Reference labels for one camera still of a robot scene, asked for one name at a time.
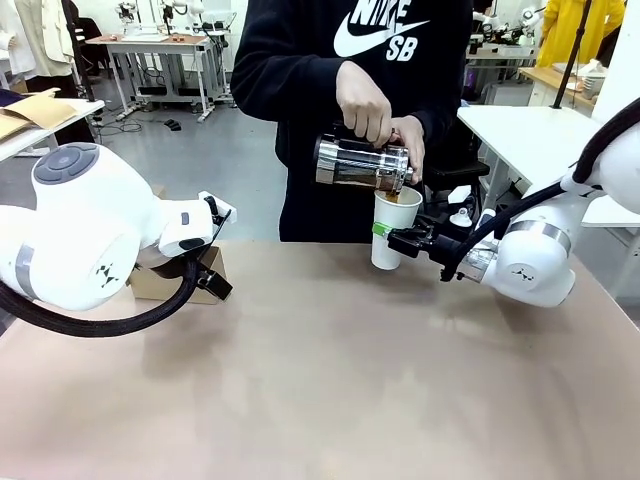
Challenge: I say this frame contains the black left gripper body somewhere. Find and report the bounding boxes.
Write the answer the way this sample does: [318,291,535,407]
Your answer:
[195,270,235,303]

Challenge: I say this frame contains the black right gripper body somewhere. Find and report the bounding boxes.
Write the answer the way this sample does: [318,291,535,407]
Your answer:
[427,230,472,274]

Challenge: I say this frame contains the white paper cup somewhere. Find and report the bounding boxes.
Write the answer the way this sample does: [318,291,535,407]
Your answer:
[370,186,425,272]

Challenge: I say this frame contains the glass steel french press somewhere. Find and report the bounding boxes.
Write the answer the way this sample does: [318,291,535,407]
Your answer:
[313,120,419,198]

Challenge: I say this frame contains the person's right forearm black sleeve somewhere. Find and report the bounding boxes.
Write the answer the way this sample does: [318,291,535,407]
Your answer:
[230,52,352,124]

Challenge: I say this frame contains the person's left forearm black sleeve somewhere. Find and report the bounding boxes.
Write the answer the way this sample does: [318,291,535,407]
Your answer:
[413,69,469,147]

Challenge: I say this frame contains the brown cardboard cup carrier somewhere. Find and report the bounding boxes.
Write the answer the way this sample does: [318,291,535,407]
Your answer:
[127,243,230,306]

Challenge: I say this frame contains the person's left hand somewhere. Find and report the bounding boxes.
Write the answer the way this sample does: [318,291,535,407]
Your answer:
[389,114,427,185]

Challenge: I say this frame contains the person's right hand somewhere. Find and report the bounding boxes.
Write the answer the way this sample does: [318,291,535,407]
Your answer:
[335,68,394,148]

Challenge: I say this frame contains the black office chair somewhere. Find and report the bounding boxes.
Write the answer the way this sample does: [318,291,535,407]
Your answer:
[427,158,492,204]

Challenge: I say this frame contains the person's torso black hoodie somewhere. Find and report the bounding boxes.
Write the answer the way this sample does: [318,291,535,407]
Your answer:
[230,0,475,245]

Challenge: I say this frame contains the white side table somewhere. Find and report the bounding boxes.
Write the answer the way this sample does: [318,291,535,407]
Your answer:
[456,103,640,301]

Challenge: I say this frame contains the wooden top table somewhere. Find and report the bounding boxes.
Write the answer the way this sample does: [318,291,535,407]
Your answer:
[518,66,601,107]

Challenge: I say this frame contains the white stacked items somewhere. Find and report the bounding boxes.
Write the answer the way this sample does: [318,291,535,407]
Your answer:
[581,58,610,103]

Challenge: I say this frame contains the black tripod pole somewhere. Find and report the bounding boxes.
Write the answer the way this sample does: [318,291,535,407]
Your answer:
[551,0,595,110]

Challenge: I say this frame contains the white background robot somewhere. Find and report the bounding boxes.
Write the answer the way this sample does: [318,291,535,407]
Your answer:
[517,5,542,47]
[115,0,149,34]
[160,0,206,29]

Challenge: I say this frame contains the white table with cardboard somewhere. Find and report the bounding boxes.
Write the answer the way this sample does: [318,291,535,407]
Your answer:
[0,97,107,164]

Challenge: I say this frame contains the person in yellow coat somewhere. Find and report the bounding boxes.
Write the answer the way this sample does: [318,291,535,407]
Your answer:
[536,0,627,70]

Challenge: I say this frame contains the flat brown cardboard sheets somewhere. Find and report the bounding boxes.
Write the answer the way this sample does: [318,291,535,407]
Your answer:
[0,87,77,144]

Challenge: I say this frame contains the black stand pole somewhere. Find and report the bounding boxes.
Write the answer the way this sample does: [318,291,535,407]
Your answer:
[63,0,97,104]

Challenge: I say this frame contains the person in white coat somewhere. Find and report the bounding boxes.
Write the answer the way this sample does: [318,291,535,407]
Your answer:
[12,0,80,80]

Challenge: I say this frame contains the black left wrist camera bracket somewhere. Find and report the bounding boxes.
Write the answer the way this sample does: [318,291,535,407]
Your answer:
[202,194,237,240]

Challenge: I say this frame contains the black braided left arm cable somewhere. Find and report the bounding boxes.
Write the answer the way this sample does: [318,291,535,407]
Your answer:
[0,197,236,339]

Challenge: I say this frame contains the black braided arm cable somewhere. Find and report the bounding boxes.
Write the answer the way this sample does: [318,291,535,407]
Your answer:
[438,97,640,284]
[0,197,236,339]

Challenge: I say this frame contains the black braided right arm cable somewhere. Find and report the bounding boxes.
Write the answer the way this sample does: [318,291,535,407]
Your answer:
[438,97,640,284]

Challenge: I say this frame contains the black floor cables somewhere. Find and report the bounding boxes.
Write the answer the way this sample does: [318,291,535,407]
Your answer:
[92,105,151,135]

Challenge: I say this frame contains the white frame workbench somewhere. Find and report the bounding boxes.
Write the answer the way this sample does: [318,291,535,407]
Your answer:
[85,32,219,125]

